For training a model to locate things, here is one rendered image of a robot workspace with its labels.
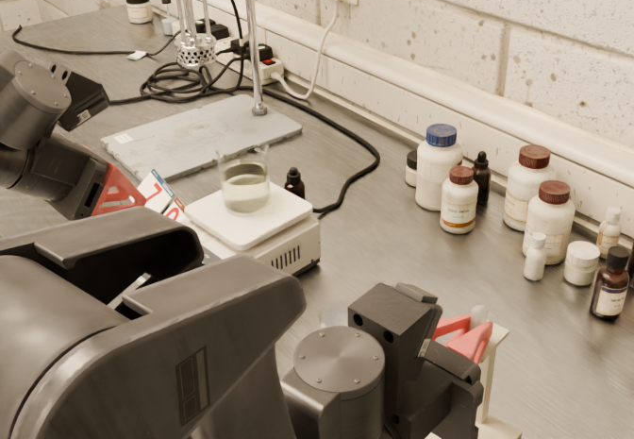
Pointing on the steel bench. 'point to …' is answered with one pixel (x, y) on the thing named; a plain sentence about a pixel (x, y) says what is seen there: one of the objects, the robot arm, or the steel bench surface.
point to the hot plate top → (288, 202)
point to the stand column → (253, 41)
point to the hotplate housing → (272, 246)
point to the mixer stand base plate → (193, 137)
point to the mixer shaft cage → (197, 46)
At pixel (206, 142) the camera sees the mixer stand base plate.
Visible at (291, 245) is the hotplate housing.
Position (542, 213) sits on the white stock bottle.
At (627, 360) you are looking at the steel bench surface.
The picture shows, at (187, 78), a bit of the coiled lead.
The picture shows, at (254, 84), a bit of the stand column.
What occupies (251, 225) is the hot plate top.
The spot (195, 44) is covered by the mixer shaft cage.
